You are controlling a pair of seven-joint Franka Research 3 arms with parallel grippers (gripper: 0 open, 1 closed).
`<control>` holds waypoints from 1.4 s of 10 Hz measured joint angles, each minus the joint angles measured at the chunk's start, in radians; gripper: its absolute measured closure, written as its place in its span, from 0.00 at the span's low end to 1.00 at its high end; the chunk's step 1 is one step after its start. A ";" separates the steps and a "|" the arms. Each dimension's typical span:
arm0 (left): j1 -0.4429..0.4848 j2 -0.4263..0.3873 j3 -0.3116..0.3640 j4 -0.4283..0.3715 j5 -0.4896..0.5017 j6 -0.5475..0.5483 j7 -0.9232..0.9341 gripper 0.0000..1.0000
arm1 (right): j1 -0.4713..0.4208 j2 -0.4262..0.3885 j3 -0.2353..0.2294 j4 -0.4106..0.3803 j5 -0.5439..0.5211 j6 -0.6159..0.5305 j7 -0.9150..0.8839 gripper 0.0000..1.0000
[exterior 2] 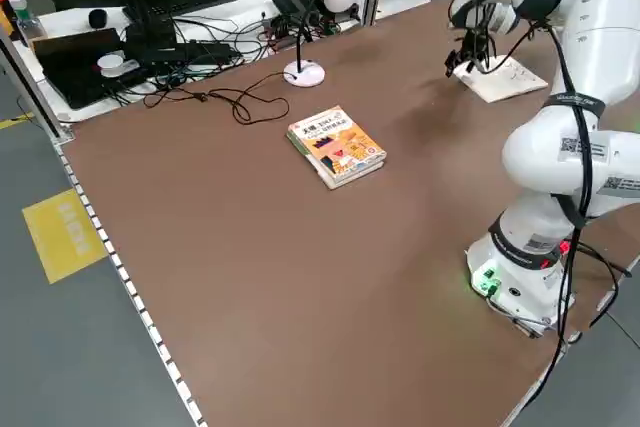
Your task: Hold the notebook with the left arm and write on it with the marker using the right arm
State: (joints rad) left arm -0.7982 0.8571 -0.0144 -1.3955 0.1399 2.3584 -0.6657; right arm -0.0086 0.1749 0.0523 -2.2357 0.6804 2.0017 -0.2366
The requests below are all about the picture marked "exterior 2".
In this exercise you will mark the white notebook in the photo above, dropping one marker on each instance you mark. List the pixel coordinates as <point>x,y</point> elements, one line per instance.
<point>505,82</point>

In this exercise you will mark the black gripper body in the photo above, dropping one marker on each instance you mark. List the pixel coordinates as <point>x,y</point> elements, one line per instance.
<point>475,42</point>

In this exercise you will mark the black laptop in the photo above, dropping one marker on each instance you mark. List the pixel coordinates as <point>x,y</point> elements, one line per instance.
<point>75,67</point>

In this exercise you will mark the white round dish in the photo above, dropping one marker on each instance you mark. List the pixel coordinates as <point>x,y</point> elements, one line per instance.
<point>112,64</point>

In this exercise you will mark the black round speaker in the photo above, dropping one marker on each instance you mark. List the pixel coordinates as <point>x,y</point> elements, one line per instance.
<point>97,18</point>

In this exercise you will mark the orange and yellow book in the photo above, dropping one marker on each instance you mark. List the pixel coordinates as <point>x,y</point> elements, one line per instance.
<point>340,147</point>

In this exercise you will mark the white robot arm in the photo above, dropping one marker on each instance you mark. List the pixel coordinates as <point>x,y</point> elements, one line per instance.
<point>550,157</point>

